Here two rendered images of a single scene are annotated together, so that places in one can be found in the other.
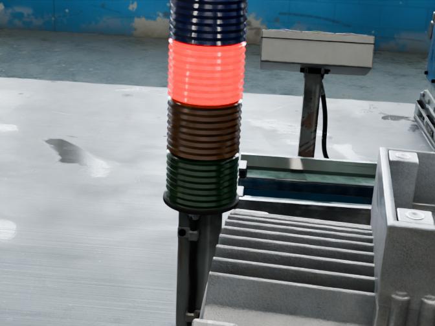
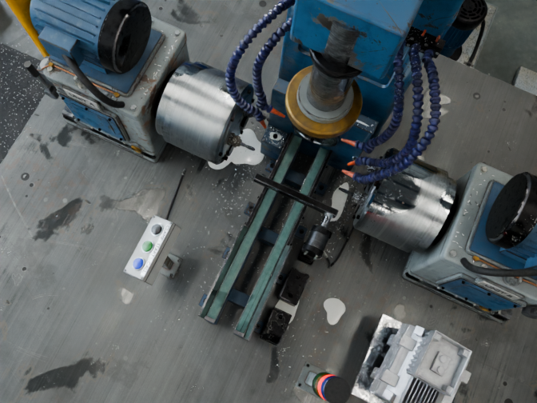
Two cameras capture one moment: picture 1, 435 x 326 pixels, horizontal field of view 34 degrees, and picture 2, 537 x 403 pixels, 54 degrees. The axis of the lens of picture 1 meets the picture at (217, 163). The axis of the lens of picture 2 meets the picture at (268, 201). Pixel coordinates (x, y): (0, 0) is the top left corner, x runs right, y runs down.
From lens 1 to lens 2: 1.41 m
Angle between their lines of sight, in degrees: 67
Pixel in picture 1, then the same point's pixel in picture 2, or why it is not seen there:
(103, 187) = (121, 369)
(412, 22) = not seen: outside the picture
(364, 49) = (174, 229)
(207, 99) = not seen: hidden behind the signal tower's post
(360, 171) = (228, 265)
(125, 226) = (173, 368)
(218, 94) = not seen: hidden behind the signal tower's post
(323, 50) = (165, 250)
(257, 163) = (207, 309)
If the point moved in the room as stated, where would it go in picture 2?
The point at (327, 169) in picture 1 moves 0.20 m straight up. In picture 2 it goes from (221, 279) to (219, 269)
